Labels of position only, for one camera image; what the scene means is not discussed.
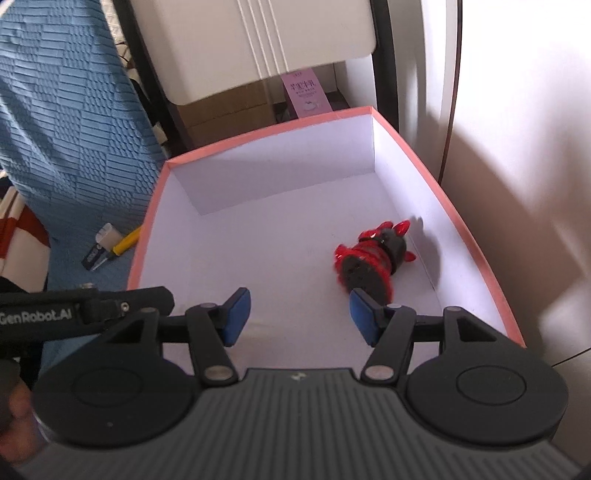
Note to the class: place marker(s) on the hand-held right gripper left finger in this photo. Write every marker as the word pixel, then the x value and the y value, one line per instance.
pixel 236 318

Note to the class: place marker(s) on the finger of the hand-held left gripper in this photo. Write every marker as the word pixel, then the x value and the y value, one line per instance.
pixel 147 301

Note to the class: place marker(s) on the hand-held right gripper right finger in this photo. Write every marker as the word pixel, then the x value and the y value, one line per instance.
pixel 364 318

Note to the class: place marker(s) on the red and black toy figure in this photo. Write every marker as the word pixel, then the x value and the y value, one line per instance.
pixel 369 261

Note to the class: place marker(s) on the slim black device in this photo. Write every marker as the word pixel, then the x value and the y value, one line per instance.
pixel 92 256

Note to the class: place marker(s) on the pink cardboard box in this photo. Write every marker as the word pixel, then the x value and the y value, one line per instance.
pixel 277 230

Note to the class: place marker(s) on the person's left hand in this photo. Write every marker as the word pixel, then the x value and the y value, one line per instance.
pixel 21 410

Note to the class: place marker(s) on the small white block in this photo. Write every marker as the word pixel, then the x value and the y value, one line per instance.
pixel 108 237

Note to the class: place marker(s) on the red and white striped cloth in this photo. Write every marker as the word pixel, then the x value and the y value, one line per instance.
pixel 18 230

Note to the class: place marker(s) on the blue textured cover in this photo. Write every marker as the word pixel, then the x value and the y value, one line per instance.
pixel 69 138

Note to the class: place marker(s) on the brown cardboard box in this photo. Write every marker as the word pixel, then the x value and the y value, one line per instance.
pixel 221 121

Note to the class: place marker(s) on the white chair seat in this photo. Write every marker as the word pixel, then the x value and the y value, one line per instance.
pixel 277 37

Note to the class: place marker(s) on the black metal chair frame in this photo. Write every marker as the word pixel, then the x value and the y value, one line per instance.
pixel 152 92

